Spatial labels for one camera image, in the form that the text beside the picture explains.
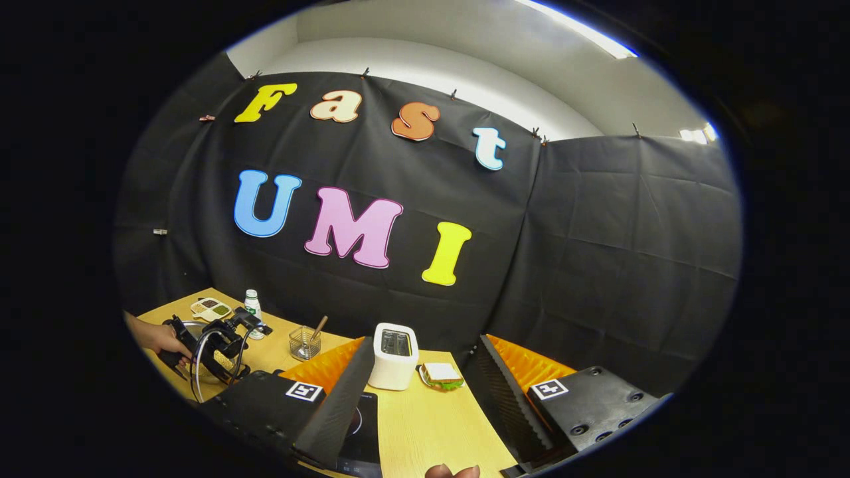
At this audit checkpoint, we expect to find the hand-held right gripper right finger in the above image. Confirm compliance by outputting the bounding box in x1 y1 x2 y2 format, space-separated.
478 334 671 475

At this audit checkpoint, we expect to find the wire mesh utensil holder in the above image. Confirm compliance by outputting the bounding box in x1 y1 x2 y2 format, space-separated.
289 325 323 361

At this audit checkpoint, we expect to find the small white plate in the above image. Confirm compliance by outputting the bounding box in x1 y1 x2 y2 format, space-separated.
416 364 466 392

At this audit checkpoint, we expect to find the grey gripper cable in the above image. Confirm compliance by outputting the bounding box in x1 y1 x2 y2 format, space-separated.
190 327 250 404

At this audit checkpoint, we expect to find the small white green bottle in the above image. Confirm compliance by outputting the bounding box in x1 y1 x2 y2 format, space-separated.
243 289 265 341

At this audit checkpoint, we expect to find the white divided seasoning tray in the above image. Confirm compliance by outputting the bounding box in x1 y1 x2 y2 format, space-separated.
190 297 232 323

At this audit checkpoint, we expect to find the black backdrop cloth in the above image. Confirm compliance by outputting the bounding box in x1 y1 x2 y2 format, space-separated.
113 52 743 399

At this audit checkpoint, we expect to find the white toaster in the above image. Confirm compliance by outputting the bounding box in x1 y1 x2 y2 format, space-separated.
367 323 420 391

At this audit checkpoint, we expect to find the small ceiling light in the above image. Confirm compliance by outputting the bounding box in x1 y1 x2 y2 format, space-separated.
679 122 719 145

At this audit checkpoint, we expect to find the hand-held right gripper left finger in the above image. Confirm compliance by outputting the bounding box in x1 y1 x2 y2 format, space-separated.
199 337 376 471

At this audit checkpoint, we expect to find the black induction cooktop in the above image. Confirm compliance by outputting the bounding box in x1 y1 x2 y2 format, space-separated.
334 391 384 478

